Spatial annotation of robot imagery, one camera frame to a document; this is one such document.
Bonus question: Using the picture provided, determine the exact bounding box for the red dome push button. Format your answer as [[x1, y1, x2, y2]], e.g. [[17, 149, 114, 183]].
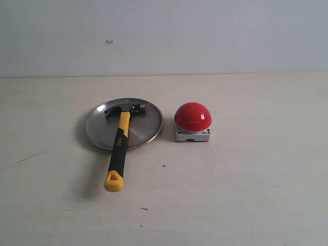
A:
[[174, 102, 212, 142]]

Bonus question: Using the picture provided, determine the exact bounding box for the yellow black claw hammer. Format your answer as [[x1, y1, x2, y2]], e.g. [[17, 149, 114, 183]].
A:
[[104, 103, 146, 192]]

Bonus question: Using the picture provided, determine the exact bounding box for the round stainless steel plate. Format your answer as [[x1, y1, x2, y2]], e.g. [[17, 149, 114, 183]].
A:
[[85, 97, 163, 151]]

